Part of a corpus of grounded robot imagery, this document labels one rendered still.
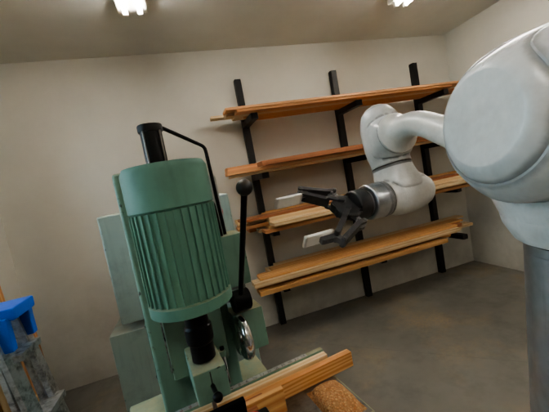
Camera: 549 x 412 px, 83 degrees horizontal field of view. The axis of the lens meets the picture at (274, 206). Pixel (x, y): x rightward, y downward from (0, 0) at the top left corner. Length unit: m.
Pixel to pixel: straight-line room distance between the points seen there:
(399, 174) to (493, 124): 0.58
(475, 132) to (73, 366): 3.36
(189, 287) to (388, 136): 0.56
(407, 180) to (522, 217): 0.54
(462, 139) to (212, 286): 0.51
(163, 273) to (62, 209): 2.53
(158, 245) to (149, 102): 2.53
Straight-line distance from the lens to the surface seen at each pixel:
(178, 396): 1.03
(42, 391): 1.72
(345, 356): 0.95
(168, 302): 0.66
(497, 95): 0.27
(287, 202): 0.75
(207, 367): 0.76
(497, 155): 0.27
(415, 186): 0.85
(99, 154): 3.07
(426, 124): 0.72
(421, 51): 4.28
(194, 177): 0.63
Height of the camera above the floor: 1.44
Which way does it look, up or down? 5 degrees down
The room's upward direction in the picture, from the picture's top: 11 degrees counter-clockwise
